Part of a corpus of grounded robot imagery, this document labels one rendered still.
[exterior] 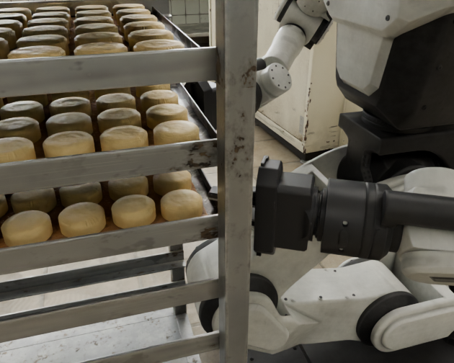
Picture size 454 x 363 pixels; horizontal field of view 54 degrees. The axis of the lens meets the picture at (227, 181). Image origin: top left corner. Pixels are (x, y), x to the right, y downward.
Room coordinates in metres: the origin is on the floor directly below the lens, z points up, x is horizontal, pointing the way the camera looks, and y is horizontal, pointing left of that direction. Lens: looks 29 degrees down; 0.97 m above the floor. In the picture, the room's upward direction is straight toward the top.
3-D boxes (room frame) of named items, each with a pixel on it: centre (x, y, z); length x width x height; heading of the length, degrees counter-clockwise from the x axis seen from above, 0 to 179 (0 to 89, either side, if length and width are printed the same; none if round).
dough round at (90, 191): (0.48, 0.18, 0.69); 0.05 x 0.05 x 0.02
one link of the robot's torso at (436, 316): (0.73, -0.36, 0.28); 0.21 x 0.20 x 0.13; 106
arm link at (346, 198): (0.45, -0.10, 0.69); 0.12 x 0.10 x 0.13; 76
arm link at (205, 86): (0.84, 0.02, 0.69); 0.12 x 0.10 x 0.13; 136
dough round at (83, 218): (0.42, 0.16, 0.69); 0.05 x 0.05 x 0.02
